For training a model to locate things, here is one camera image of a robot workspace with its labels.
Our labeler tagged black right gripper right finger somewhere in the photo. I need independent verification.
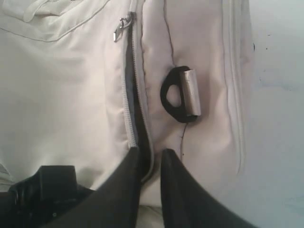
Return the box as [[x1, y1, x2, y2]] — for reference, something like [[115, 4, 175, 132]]
[[161, 149, 254, 228]]

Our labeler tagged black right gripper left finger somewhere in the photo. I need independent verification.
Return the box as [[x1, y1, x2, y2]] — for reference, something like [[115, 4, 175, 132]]
[[45, 147, 140, 228]]

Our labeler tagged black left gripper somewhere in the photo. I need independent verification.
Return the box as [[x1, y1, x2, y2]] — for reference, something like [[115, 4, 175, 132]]
[[0, 165, 93, 228]]

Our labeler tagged cream fabric duffel bag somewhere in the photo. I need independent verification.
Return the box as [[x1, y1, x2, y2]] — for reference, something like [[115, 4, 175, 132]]
[[0, 0, 254, 228]]

